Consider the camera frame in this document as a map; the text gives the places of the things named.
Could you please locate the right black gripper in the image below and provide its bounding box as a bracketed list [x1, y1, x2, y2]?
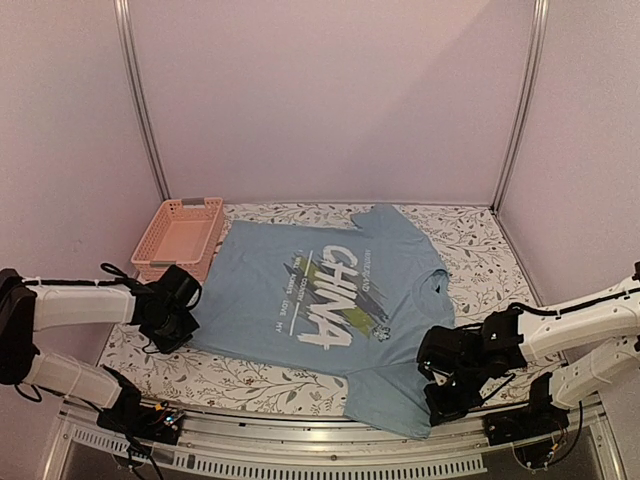
[423, 361, 486, 427]

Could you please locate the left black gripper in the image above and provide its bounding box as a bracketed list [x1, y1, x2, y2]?
[147, 309, 199, 356]

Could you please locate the silver brooch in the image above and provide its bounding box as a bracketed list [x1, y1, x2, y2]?
[371, 325, 391, 342]

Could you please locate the light blue printed t-shirt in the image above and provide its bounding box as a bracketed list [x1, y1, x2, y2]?
[192, 205, 455, 438]

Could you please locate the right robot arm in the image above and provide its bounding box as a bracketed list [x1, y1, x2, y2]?
[417, 274, 639, 436]

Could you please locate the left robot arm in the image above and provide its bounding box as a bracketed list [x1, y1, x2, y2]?
[1, 263, 202, 434]

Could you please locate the pink plastic basket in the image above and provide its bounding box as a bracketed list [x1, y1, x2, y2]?
[131, 197, 225, 282]

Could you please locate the floral patterned table mat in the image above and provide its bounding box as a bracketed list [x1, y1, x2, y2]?
[100, 205, 540, 416]

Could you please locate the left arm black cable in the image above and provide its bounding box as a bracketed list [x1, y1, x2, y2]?
[99, 262, 146, 291]

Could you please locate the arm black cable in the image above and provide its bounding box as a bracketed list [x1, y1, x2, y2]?
[509, 287, 640, 317]
[99, 262, 146, 291]

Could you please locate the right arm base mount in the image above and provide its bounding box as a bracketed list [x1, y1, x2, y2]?
[483, 373, 569, 446]

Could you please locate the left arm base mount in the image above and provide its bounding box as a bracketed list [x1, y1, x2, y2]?
[97, 387, 184, 445]

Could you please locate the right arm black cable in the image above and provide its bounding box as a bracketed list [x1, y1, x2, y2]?
[509, 287, 640, 317]

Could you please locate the front aluminium rail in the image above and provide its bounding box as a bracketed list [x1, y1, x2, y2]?
[42, 387, 626, 480]

